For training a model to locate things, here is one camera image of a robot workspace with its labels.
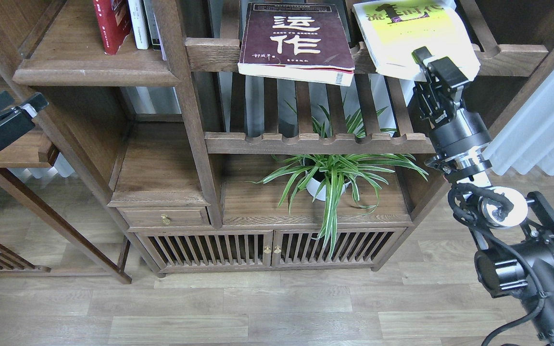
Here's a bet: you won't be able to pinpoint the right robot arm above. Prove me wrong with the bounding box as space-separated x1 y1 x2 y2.
413 47 554 346

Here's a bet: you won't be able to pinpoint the dark upright book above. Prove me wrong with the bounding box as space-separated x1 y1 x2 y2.
143 0 162 50

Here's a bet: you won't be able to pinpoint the red cover book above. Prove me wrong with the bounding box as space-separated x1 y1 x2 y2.
93 0 132 55

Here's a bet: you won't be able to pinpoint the dark red book white characters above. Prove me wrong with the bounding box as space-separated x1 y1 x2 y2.
238 2 355 87

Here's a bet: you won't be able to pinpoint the white upright book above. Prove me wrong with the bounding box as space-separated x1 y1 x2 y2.
128 0 150 49

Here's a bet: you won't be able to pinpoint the wooden side furniture left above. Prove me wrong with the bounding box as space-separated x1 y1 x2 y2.
0 129 59 276

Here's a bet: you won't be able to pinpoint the dark wooden bookshelf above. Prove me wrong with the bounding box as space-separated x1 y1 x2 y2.
0 0 554 284

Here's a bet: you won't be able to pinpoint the brass cabinet door knobs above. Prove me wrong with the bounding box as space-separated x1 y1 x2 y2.
263 246 282 254

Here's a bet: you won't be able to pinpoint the brass drawer knob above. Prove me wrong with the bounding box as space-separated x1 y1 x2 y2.
160 214 172 225

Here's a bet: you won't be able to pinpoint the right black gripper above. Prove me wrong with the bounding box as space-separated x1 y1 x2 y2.
413 47 491 166

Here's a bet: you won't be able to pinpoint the white curtain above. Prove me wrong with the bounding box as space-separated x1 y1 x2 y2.
484 71 554 175

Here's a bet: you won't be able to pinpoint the white plant pot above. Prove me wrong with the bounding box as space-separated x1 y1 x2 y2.
306 166 352 203

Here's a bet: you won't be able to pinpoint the yellow green cover book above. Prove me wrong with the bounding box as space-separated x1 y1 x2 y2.
353 0 480 81

